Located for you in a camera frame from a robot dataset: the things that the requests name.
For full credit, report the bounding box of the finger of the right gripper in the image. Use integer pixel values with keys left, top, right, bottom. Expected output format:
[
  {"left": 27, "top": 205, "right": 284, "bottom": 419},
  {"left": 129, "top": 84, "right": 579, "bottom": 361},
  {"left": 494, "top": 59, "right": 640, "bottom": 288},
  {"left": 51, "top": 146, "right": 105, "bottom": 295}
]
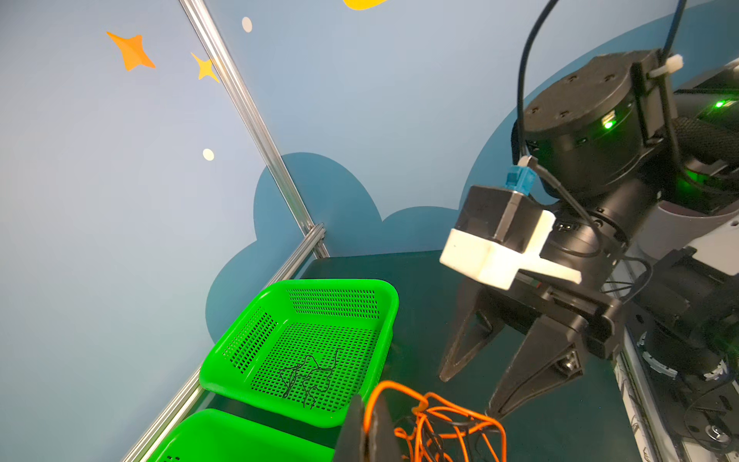
[
  {"left": 439, "top": 279, "right": 505, "bottom": 382},
  {"left": 486, "top": 315, "right": 585, "bottom": 419}
]

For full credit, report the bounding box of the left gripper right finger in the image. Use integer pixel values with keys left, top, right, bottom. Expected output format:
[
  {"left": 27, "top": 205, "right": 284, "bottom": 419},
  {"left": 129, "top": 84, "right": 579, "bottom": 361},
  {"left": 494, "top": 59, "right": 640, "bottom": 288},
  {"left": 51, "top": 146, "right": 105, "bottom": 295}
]
[{"left": 366, "top": 396, "right": 401, "bottom": 462}]

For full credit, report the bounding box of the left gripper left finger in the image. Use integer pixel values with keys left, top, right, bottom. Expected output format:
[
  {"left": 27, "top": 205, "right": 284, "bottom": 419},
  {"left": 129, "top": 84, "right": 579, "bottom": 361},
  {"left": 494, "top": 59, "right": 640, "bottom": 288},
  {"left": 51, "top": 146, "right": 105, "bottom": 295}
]
[{"left": 333, "top": 395, "right": 367, "bottom": 462}]

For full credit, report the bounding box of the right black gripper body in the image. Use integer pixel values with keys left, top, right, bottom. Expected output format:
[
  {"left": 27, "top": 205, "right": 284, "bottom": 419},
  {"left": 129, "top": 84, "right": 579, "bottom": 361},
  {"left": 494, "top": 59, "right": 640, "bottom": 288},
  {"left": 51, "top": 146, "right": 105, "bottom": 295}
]
[{"left": 481, "top": 175, "right": 658, "bottom": 358}]

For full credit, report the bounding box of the orange cable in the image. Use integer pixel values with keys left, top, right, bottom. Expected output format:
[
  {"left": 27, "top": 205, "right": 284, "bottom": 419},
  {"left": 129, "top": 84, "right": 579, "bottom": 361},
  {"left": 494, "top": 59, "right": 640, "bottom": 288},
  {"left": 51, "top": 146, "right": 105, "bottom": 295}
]
[{"left": 362, "top": 379, "right": 508, "bottom": 462}]

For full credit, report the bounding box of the black cable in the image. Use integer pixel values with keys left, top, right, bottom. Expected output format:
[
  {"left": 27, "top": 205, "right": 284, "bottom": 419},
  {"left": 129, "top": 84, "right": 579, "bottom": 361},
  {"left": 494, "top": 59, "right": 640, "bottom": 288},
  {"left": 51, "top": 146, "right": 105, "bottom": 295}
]
[{"left": 278, "top": 345, "right": 342, "bottom": 410}]

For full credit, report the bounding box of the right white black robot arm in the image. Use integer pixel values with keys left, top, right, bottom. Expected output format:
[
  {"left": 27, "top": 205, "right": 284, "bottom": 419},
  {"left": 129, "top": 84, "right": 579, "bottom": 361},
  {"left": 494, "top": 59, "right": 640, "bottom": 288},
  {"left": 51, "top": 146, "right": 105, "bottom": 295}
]
[{"left": 439, "top": 50, "right": 738, "bottom": 454}]

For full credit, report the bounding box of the right green plastic basket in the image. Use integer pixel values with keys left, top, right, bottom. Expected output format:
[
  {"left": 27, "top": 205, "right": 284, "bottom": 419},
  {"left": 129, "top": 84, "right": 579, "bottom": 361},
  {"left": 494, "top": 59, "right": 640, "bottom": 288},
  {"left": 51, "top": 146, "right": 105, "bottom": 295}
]
[{"left": 218, "top": 279, "right": 400, "bottom": 429}]

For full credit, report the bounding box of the green plastic basket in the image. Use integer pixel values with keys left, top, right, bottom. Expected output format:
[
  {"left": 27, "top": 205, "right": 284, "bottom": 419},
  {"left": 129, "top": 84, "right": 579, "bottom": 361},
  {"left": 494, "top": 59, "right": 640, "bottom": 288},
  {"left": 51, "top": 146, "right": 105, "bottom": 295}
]
[
  {"left": 218, "top": 279, "right": 400, "bottom": 429},
  {"left": 149, "top": 409, "right": 334, "bottom": 462}
]

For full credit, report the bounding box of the middle green plastic basket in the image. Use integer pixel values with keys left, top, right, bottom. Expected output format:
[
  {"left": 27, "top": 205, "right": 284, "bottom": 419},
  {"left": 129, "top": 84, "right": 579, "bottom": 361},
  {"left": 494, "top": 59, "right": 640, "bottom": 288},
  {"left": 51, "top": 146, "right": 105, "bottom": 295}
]
[{"left": 149, "top": 409, "right": 334, "bottom": 462}]

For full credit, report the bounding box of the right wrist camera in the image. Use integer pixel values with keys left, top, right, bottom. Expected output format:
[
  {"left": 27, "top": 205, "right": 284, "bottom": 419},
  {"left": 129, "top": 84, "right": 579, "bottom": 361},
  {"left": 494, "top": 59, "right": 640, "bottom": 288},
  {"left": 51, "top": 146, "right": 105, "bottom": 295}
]
[{"left": 440, "top": 167, "right": 582, "bottom": 291}]

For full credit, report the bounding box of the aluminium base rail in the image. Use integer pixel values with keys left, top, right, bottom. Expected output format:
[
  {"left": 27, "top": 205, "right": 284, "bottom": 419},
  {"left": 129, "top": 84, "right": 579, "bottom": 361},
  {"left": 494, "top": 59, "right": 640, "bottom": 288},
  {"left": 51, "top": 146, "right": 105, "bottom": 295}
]
[{"left": 614, "top": 333, "right": 738, "bottom": 462}]

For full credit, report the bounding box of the aluminium frame back bar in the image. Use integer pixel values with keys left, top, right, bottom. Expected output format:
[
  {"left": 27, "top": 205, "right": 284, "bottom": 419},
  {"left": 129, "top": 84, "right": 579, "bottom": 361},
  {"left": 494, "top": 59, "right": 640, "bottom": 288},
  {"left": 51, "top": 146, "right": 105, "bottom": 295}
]
[{"left": 119, "top": 223, "right": 327, "bottom": 462}]

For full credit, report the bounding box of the aluminium frame right post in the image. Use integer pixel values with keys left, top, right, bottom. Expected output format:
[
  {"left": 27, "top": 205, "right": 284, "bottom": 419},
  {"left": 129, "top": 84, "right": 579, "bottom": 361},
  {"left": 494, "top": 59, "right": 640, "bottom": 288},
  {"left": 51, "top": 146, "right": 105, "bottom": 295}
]
[{"left": 180, "top": 0, "right": 325, "bottom": 236}]

